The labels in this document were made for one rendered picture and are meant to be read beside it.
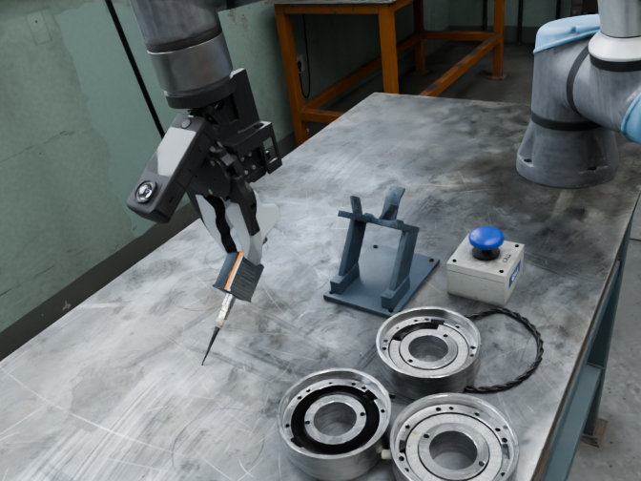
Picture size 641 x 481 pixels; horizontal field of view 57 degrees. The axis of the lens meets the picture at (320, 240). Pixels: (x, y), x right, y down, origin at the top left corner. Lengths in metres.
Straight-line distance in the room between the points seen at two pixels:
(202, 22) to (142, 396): 0.39
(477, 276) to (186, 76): 0.39
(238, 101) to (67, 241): 1.67
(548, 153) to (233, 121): 0.51
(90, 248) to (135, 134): 0.46
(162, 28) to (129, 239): 1.88
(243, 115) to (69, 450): 0.38
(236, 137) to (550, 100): 0.49
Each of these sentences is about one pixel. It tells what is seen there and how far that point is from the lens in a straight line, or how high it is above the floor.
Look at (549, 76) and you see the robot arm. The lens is 0.93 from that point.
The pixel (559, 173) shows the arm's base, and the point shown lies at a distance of 0.96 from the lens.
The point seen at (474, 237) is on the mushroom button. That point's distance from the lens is 0.71.
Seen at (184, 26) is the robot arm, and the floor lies 1.15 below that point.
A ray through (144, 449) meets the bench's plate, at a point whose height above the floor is 0.80.
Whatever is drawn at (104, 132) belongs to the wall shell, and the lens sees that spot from 2.29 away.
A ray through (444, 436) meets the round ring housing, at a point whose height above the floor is 0.82.
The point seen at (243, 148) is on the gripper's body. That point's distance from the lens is 0.63.
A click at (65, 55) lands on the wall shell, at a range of 2.19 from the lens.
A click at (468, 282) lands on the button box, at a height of 0.82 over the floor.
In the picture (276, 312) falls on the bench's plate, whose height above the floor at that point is 0.80.
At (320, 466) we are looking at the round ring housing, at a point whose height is 0.83.
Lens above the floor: 1.26
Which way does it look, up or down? 32 degrees down
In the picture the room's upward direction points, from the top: 9 degrees counter-clockwise
